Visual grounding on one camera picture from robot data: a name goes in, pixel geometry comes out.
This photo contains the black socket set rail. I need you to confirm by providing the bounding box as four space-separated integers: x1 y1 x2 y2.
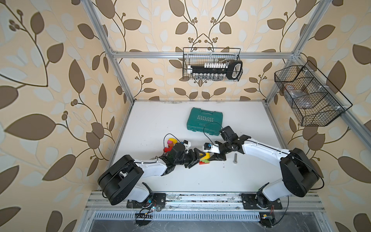
186 61 243 81

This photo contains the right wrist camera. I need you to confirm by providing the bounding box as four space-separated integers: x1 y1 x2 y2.
203 143 220 154

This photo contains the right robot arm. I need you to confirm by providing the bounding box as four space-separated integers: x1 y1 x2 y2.
212 126 323 205

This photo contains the green tool case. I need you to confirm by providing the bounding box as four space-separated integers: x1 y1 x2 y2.
186 107 223 136

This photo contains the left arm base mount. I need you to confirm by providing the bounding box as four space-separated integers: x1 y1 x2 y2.
126 192 167 211

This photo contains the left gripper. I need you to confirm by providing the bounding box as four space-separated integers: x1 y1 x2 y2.
173 148 206 168

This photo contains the wire basket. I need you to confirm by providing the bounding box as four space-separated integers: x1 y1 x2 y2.
274 61 353 127
182 47 243 82

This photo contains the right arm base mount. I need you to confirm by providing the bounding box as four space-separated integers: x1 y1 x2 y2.
240 193 283 210

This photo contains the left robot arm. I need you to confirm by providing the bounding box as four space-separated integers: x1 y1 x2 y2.
98 143 206 208

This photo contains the steel hex bolt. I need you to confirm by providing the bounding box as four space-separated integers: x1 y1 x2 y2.
233 153 238 164

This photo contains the clear plastic bag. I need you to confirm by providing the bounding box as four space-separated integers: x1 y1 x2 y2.
286 85 313 108

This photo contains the right wire basket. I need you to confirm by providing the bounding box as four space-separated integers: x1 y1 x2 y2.
274 61 353 127

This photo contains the yellow lego brick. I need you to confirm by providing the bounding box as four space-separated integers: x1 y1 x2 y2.
202 153 210 160
169 138 178 144

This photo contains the back wire basket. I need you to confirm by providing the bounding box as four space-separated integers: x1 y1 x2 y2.
182 47 243 82

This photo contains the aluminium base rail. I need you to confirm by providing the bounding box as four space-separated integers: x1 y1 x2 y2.
86 191 325 212

